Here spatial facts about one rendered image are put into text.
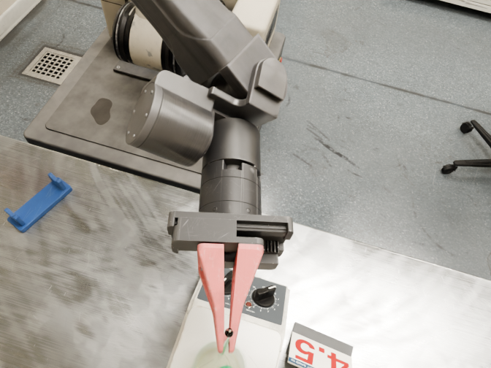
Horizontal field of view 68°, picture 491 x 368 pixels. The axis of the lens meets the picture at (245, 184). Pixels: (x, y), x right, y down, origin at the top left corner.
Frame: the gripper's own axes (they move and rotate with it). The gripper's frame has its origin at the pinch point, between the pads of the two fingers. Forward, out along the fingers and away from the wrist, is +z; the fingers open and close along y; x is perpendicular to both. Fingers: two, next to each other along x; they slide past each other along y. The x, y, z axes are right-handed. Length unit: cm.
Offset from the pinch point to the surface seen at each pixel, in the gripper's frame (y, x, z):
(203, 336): -1.9, 17.2, -2.4
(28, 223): -30.1, 25.1, -19.3
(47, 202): -28.3, 25.1, -23.0
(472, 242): 105, 102, -51
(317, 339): 14.4, 25.7, -3.3
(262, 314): 5.7, 19.8, -5.6
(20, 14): -107, 100, -166
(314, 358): 13.2, 23.4, -0.7
